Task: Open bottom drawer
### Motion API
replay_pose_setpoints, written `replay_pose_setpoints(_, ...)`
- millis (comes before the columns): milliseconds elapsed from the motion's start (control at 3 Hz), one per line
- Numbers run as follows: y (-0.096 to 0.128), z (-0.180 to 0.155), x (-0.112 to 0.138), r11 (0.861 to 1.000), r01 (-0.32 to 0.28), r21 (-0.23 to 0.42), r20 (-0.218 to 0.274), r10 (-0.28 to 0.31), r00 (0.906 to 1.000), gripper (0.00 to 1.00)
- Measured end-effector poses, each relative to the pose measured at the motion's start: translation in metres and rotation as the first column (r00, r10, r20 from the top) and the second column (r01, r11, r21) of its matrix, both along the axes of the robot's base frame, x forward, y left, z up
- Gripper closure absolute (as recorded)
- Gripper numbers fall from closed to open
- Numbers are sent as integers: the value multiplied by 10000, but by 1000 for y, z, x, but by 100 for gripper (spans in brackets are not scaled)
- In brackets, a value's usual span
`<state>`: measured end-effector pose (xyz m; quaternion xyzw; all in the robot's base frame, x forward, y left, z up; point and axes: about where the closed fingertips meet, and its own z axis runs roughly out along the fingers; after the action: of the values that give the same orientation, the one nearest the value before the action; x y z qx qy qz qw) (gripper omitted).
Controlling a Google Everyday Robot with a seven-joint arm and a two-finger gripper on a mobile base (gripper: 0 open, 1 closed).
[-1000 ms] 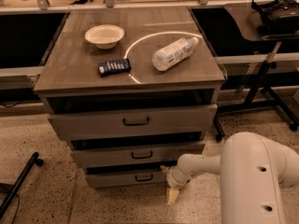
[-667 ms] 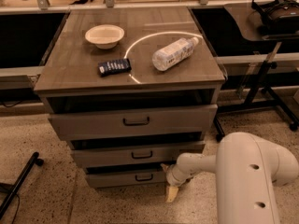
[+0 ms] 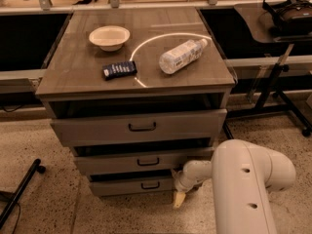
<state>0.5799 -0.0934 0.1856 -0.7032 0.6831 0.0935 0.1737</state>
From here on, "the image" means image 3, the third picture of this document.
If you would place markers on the dark blue snack packet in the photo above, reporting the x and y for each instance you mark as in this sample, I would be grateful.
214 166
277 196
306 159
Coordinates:
119 69

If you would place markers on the grey drawer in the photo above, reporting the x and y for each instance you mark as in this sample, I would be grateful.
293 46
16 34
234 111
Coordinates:
140 161
132 186
139 128

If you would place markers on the black stand leg with wheel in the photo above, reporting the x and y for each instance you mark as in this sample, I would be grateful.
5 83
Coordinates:
12 198

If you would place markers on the dark side table on stand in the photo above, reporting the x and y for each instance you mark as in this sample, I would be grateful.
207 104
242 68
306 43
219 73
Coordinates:
264 30

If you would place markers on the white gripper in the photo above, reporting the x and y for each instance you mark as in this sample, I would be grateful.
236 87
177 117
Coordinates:
180 181

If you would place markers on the black VR headset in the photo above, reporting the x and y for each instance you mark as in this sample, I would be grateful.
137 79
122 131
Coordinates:
292 17

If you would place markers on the white paper bowl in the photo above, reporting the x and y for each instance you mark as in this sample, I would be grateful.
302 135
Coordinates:
109 38

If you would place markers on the grey wooden drawer cabinet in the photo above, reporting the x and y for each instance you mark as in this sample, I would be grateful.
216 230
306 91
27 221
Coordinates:
74 87

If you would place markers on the clear plastic water bottle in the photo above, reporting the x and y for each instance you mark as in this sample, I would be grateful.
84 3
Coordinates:
175 59

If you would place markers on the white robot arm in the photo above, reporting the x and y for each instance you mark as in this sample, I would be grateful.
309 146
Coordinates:
242 174

